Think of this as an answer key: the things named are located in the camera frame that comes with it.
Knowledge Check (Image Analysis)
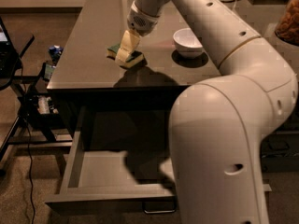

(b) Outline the metal drawer handle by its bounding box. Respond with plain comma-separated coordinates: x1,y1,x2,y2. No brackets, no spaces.
142,201,177,215

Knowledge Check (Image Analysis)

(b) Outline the open grey top drawer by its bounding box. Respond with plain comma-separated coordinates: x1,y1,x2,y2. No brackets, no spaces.
45,102,273,216

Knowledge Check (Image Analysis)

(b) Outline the black laptop stand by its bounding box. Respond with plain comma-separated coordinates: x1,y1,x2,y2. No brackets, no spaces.
0,34,72,161

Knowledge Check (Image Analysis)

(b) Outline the blue device on stand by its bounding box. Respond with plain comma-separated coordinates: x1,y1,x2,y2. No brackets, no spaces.
43,45,64,81

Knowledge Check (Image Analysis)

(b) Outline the jar of snacks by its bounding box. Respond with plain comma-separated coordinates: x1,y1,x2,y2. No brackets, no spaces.
275,0,299,46

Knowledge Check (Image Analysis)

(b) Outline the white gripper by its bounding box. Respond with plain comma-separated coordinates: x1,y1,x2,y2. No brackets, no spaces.
121,1,160,51

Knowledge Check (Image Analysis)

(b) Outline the black laptop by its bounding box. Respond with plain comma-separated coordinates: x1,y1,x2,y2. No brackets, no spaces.
0,18,19,78

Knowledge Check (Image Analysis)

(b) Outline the white bowl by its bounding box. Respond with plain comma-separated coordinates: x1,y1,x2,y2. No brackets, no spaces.
173,28,203,59

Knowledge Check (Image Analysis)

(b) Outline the lower dark drawer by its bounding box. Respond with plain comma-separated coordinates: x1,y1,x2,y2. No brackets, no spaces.
261,132,299,173

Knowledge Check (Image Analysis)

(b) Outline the black cable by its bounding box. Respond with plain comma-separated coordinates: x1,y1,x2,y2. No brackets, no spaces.
18,56,36,224

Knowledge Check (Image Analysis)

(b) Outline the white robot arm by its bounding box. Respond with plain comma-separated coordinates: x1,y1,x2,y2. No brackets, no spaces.
121,0,298,224

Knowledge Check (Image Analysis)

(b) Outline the grey drawer cabinet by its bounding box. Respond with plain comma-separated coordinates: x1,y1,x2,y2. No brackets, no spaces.
46,0,299,151

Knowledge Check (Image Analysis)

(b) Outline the green and yellow sponge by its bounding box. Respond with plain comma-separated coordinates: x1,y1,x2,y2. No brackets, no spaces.
107,44,144,69

